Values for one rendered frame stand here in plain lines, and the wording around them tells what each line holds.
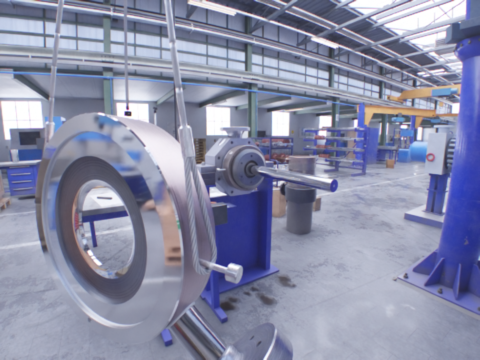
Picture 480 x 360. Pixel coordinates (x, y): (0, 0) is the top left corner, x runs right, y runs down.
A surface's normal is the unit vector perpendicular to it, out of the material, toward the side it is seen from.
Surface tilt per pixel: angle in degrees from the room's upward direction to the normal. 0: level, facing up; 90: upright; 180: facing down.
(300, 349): 0
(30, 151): 90
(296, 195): 90
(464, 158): 90
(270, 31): 90
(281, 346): 42
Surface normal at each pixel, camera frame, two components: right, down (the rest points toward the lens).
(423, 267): -0.60, 0.14
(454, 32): -0.37, 0.17
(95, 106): 0.51, 0.15
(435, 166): -0.86, 0.09
